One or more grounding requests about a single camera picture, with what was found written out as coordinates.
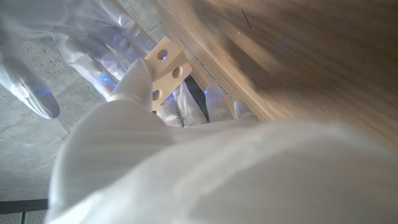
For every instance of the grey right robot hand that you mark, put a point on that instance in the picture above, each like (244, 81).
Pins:
(62, 37)

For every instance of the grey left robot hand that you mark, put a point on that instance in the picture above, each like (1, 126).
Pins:
(217, 174)

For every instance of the wooden block with holes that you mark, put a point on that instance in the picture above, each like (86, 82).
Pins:
(169, 63)

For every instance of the grey perforated panel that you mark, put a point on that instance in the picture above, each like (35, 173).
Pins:
(35, 216)
(9, 218)

